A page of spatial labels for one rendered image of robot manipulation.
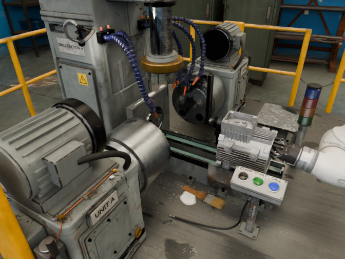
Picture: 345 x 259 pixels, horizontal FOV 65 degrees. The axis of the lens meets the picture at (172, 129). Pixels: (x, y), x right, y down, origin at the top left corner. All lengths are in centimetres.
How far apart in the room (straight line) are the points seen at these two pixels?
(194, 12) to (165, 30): 332
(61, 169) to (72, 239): 19
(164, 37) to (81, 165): 62
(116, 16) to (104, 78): 25
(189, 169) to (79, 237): 66
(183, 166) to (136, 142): 39
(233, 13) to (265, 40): 58
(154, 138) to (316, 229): 71
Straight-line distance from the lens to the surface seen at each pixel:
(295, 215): 126
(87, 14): 113
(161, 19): 110
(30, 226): 82
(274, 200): 95
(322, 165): 110
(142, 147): 96
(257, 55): 428
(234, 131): 109
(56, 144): 70
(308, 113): 136
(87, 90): 126
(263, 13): 416
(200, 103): 138
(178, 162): 129
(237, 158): 110
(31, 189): 70
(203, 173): 125
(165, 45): 112
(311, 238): 121
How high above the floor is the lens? 169
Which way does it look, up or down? 32 degrees down
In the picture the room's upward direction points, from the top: 1 degrees counter-clockwise
